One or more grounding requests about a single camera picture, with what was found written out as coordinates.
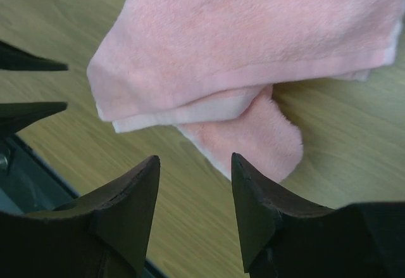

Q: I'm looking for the pink towel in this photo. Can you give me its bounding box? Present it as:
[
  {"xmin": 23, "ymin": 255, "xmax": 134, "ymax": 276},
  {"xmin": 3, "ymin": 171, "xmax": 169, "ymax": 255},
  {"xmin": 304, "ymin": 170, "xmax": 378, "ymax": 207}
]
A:
[{"xmin": 87, "ymin": 0, "xmax": 404, "ymax": 182}]

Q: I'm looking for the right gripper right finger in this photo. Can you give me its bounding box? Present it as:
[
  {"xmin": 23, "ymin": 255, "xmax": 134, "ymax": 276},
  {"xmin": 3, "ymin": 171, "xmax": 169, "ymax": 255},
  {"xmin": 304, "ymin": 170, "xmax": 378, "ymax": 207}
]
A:
[{"xmin": 232, "ymin": 153, "xmax": 404, "ymax": 277}]

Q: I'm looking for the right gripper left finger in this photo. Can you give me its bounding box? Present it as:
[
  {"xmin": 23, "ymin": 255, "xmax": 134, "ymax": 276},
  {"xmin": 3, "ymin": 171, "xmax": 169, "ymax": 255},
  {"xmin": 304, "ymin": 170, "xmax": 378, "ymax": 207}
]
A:
[{"xmin": 1, "ymin": 156, "xmax": 160, "ymax": 277}]

